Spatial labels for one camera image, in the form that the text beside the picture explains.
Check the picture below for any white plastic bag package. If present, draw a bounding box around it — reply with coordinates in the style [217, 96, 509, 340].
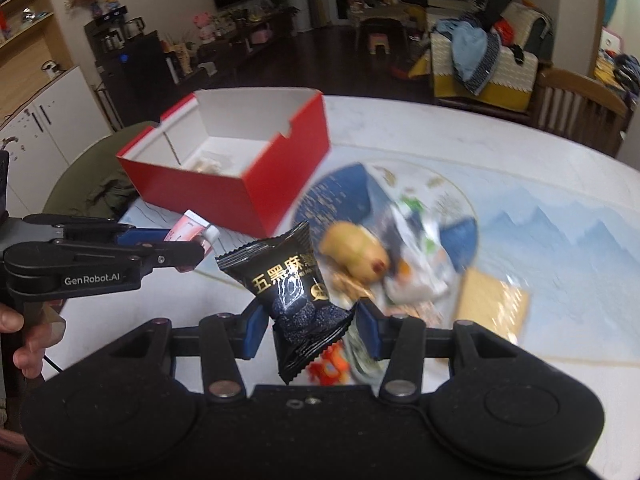
[382, 202, 456, 304]

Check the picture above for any sofa with clothes pile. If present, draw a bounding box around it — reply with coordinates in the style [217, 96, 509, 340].
[430, 0, 554, 113]

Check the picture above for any pink small tube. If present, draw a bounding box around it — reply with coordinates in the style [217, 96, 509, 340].
[164, 210, 220, 256]

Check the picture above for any white cabinet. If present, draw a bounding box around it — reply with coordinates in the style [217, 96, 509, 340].
[1, 67, 112, 217]

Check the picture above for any yellow capybara plush toy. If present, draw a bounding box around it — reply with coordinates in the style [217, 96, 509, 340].
[319, 221, 390, 284]

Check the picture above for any teal tin with flowers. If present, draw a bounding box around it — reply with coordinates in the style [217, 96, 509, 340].
[343, 322, 387, 389]

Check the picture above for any wooden chair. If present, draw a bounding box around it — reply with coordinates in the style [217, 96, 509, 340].
[529, 68, 628, 157]

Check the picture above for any pink pig plush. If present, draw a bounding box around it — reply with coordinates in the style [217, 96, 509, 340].
[192, 12, 216, 44]

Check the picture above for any small biscuit packet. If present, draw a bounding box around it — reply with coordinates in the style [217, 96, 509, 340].
[328, 271, 378, 309]

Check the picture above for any black water dispenser cabinet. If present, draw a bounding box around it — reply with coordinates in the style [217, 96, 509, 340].
[85, 6, 175, 126]

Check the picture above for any green jacket on chair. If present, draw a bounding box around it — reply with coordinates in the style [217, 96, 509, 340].
[42, 122, 156, 220]

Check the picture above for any bagged bread slice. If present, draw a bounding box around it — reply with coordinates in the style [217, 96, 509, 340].
[454, 268, 530, 344]

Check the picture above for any pink plastic stool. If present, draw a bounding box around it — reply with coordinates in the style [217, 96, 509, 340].
[368, 32, 390, 55]

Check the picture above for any red orange toy keychain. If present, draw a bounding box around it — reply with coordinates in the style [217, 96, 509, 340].
[307, 341, 350, 387]

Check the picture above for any person's left hand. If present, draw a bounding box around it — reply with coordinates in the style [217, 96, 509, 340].
[1, 300, 66, 379]

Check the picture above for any red cardboard box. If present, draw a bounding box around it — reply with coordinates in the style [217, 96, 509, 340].
[117, 87, 330, 237]

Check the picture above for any black snack packet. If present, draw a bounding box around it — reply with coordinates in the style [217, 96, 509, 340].
[216, 221, 355, 384]

